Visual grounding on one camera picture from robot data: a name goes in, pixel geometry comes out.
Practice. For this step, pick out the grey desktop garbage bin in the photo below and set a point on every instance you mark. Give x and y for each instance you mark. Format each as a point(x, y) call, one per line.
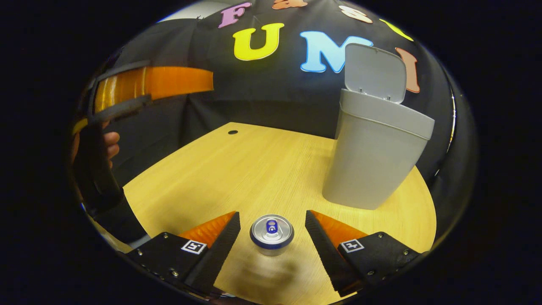
point(368, 165)

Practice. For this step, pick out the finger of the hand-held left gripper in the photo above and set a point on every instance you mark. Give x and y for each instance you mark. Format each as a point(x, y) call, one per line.
point(169, 82)

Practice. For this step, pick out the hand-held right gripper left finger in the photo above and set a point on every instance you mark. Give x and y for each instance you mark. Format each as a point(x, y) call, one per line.
point(220, 250)

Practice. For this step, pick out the wooden desktop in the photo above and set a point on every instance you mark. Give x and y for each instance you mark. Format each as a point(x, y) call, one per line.
point(254, 178)

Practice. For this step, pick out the blue pop can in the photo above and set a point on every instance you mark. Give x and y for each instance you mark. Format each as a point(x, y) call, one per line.
point(272, 233)

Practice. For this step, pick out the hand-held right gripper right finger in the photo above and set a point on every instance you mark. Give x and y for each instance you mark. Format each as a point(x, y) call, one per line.
point(324, 250)

